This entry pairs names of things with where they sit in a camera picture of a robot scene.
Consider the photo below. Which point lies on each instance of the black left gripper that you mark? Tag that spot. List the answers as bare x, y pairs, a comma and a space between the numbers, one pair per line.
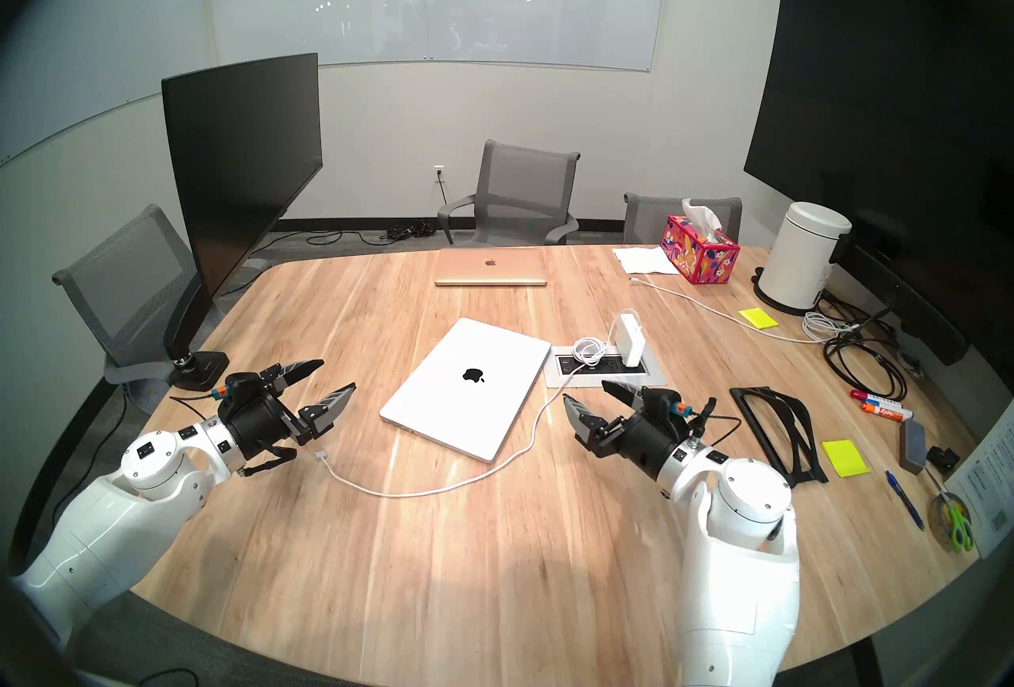
253, 420

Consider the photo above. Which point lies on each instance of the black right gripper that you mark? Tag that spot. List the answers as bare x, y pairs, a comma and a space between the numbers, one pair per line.
653, 436

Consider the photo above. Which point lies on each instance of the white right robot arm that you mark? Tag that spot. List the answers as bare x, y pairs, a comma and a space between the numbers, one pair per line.
737, 574

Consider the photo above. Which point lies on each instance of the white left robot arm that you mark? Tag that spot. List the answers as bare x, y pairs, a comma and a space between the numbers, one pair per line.
103, 519

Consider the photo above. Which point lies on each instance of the silver closed MacBook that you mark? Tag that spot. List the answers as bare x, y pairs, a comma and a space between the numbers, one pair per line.
444, 400

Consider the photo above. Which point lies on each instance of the gold closed MacBook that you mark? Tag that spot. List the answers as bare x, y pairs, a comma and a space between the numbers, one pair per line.
491, 270

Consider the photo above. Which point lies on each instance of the black desk monitor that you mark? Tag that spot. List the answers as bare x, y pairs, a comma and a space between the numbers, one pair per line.
238, 162

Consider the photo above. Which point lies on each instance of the silver table power outlet box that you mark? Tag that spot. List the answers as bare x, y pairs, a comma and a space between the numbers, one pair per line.
558, 376

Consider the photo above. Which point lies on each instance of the white power adapter brick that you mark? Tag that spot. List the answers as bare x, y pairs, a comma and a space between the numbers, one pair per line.
627, 341

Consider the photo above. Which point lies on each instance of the white paper napkin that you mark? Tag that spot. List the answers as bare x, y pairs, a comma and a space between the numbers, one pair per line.
642, 260

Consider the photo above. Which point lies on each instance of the small yellow sticky note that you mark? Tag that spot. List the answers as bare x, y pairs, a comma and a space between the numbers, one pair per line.
759, 318

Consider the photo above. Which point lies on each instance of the colourful floral tissue box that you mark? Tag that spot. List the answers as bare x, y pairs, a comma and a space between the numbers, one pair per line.
697, 255

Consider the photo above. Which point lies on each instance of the grey mesh office chair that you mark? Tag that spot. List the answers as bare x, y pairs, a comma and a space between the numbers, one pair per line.
653, 218
523, 182
127, 289

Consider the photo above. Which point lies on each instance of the black folding laptop stand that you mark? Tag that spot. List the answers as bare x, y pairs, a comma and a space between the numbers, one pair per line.
810, 448

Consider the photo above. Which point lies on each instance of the large yellow sticky note pad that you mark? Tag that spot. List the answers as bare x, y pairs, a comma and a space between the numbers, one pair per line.
845, 458

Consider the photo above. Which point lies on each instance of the white cylindrical bin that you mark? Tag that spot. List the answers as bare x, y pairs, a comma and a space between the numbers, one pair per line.
800, 261

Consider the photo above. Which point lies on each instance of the red cap whiteboard marker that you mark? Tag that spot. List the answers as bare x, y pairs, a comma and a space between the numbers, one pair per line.
865, 396

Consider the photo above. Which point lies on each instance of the grey whiteboard eraser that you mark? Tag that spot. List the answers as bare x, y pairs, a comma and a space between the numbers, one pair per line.
912, 448

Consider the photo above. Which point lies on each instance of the blue pen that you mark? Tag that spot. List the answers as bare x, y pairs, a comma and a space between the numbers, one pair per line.
905, 501

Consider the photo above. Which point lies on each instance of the black video bar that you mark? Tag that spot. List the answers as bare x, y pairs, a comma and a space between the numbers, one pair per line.
927, 325

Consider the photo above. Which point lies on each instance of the small black clip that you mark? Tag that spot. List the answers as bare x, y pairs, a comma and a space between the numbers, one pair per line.
941, 458

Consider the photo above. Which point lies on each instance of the white printed paper sheet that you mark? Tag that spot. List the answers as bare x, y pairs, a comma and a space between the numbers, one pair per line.
986, 487

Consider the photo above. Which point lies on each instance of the large black wall television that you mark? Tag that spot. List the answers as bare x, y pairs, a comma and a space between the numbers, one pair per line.
879, 99

